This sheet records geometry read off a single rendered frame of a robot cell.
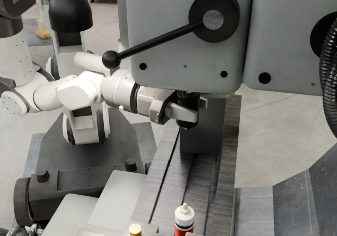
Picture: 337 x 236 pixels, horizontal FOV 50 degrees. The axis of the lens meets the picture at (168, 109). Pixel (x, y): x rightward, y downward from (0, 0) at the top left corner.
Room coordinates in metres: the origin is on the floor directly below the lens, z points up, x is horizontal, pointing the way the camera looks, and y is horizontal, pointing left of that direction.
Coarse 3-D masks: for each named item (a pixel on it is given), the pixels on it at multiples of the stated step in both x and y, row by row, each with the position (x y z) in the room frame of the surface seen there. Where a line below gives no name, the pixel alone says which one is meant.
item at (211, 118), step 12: (204, 96) 0.81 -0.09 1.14; (216, 96) 0.81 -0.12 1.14; (216, 108) 0.80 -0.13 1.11; (204, 120) 0.80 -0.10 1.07; (216, 120) 0.80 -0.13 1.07; (180, 132) 0.81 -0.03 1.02; (192, 132) 0.80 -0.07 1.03; (204, 132) 0.80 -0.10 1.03; (216, 132) 0.80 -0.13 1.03; (180, 144) 0.81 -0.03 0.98; (192, 144) 0.80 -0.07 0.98; (204, 144) 0.80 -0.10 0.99; (216, 144) 0.80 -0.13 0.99
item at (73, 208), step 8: (64, 200) 0.81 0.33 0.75; (72, 200) 0.81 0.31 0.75; (80, 200) 0.81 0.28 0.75; (88, 200) 0.81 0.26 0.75; (96, 200) 0.81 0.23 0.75; (64, 208) 0.78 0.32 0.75; (72, 208) 0.78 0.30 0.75; (80, 208) 0.78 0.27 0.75; (88, 208) 0.78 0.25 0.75; (56, 216) 0.75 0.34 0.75; (64, 216) 0.75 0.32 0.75; (72, 216) 0.75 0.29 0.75; (80, 216) 0.75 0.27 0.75; (88, 216) 0.75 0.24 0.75; (48, 224) 0.72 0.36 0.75; (56, 224) 0.72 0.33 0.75; (64, 224) 0.72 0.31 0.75; (72, 224) 0.72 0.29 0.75; (48, 232) 0.69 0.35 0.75; (56, 232) 0.69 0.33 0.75; (64, 232) 0.69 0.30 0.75
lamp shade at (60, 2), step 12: (60, 0) 0.58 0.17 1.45; (72, 0) 0.58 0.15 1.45; (84, 0) 0.60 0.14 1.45; (48, 12) 0.59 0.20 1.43; (60, 12) 0.57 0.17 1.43; (72, 12) 0.58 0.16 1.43; (84, 12) 0.59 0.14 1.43; (60, 24) 0.57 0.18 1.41; (72, 24) 0.57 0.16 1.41; (84, 24) 0.58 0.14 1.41
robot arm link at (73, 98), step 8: (64, 80) 0.74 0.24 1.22; (72, 80) 0.69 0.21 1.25; (80, 80) 0.67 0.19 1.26; (56, 88) 0.71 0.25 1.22; (64, 88) 0.68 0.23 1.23; (72, 88) 0.67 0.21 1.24; (80, 88) 0.66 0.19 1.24; (88, 88) 0.66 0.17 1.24; (64, 96) 0.69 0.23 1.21; (72, 96) 0.68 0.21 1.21; (80, 96) 0.67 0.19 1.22; (88, 96) 0.66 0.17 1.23; (96, 96) 0.67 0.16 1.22; (64, 104) 0.70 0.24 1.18; (72, 104) 0.68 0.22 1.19; (80, 104) 0.67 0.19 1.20; (88, 104) 0.66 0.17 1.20
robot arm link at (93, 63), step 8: (80, 56) 0.71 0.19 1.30; (88, 56) 0.71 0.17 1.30; (96, 56) 0.70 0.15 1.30; (80, 64) 0.70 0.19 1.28; (88, 64) 0.69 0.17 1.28; (96, 64) 0.69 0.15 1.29; (88, 72) 0.70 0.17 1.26; (96, 72) 0.70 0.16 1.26; (104, 72) 0.68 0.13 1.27; (112, 72) 0.68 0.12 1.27; (120, 72) 0.68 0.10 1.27; (88, 80) 0.68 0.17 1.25; (96, 80) 0.68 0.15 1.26; (104, 80) 0.68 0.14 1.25; (112, 80) 0.66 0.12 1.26; (96, 88) 0.67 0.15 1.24; (104, 88) 0.66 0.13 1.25; (112, 88) 0.65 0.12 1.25; (104, 96) 0.65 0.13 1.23; (112, 96) 0.64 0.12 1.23; (112, 104) 0.65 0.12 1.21
